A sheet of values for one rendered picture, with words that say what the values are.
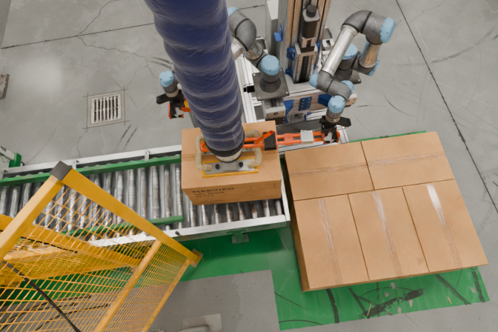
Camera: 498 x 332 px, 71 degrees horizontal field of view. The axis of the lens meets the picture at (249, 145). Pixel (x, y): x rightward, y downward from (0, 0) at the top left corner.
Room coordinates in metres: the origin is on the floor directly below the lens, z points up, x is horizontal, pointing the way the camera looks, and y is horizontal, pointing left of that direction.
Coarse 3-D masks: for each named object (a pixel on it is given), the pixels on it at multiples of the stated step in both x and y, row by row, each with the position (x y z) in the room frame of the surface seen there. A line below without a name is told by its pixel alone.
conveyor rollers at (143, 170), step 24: (144, 168) 1.05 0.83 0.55; (168, 168) 1.03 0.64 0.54; (24, 192) 0.96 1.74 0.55; (72, 192) 0.92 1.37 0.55; (120, 192) 0.88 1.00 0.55; (144, 192) 0.85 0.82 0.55; (168, 192) 0.83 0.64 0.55; (48, 216) 0.75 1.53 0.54; (96, 216) 0.71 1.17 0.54; (144, 216) 0.67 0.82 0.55; (168, 216) 0.65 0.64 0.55; (192, 216) 0.63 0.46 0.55; (216, 216) 0.61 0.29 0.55; (240, 216) 0.59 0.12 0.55; (264, 216) 0.58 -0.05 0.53
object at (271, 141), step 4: (264, 132) 0.90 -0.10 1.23; (268, 136) 0.88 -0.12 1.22; (272, 136) 0.87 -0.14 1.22; (276, 136) 0.86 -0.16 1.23; (264, 140) 0.86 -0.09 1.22; (268, 140) 0.85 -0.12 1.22; (272, 140) 0.85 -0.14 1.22; (276, 140) 0.84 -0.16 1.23; (264, 144) 0.83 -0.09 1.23; (268, 144) 0.83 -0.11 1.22; (272, 144) 0.83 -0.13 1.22; (276, 144) 0.82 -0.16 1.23; (264, 148) 0.82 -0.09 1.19; (268, 148) 0.81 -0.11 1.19; (272, 148) 0.81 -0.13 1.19; (276, 148) 0.81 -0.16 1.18
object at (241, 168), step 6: (204, 162) 0.81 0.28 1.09; (210, 162) 0.81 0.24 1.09; (216, 162) 0.80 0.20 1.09; (240, 162) 0.78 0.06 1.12; (246, 162) 0.78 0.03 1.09; (216, 168) 0.76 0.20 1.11; (240, 168) 0.75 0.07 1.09; (246, 168) 0.74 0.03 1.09; (252, 168) 0.74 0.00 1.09; (258, 168) 0.74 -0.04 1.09; (204, 174) 0.74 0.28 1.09; (210, 174) 0.73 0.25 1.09; (216, 174) 0.73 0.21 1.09; (222, 174) 0.73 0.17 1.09; (228, 174) 0.72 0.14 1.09; (234, 174) 0.72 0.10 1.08; (240, 174) 0.72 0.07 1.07
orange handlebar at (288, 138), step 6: (186, 108) 1.13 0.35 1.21; (318, 132) 0.87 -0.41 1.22; (246, 138) 0.89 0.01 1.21; (252, 138) 0.88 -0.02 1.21; (258, 138) 0.88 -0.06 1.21; (282, 138) 0.86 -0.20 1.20; (288, 138) 0.85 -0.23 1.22; (318, 138) 0.83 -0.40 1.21; (204, 144) 0.88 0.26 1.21; (252, 144) 0.84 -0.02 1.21; (258, 144) 0.84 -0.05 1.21; (282, 144) 0.82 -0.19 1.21; (288, 144) 0.82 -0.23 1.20; (204, 150) 0.84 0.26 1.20
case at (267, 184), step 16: (192, 128) 1.07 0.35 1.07; (256, 128) 1.01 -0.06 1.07; (272, 128) 1.00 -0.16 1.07; (192, 144) 0.96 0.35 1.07; (192, 160) 0.85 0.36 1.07; (208, 160) 0.83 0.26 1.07; (272, 160) 0.78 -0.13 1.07; (192, 176) 0.74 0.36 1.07; (224, 176) 0.72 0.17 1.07; (240, 176) 0.70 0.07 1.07; (256, 176) 0.69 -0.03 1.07; (272, 176) 0.68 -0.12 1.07; (192, 192) 0.67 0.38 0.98; (208, 192) 0.67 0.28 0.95; (224, 192) 0.67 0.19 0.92; (240, 192) 0.66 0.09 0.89; (256, 192) 0.66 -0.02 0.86; (272, 192) 0.66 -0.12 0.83
